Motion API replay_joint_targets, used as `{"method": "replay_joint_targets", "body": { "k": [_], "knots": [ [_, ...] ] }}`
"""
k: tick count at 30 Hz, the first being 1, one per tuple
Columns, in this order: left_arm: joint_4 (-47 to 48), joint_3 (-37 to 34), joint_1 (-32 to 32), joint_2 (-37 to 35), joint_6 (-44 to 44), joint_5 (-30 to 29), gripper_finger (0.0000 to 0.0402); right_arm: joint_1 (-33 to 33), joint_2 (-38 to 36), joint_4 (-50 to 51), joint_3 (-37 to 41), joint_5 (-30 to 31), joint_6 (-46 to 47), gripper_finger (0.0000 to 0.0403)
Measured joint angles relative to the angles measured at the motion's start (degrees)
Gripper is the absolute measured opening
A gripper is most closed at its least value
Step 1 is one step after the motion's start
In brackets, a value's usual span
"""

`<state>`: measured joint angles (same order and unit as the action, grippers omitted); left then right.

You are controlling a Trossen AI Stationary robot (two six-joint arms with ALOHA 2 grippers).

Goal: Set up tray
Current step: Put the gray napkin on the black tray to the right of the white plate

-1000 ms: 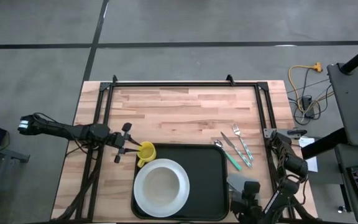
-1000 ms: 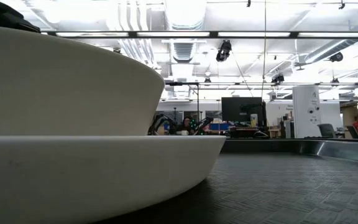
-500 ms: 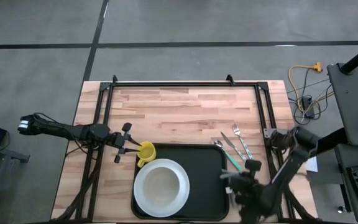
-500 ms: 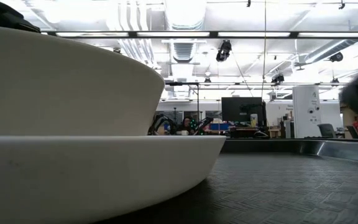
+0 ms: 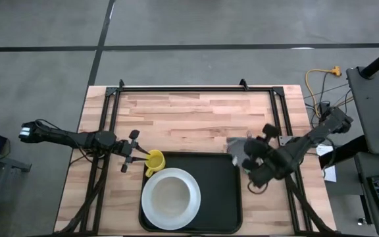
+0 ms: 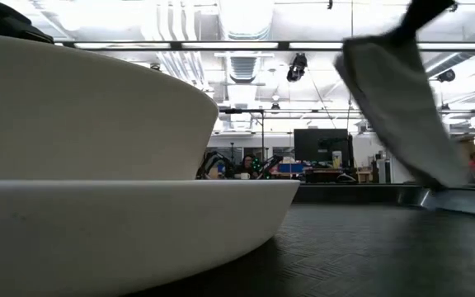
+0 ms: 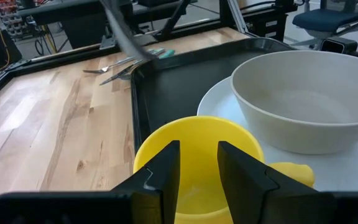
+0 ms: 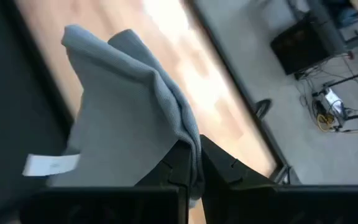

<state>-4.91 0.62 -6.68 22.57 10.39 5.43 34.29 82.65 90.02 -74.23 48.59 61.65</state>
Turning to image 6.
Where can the black aluminium rig frame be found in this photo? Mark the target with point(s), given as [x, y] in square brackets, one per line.
[229, 45]

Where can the black computer monitor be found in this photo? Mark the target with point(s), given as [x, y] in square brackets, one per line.
[320, 144]

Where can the black overhead camera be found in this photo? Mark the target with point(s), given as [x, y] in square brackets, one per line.
[297, 66]

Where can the grey cloth napkin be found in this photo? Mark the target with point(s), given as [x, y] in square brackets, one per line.
[398, 111]

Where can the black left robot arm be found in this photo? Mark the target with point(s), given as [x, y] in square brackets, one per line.
[2, 18]

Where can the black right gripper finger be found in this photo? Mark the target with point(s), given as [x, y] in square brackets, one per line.
[423, 16]

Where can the white round plate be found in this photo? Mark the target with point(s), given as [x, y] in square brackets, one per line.
[118, 231]

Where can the white bowl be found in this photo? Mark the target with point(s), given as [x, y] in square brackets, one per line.
[76, 119]

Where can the black light stand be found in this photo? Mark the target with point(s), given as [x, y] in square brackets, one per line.
[262, 132]

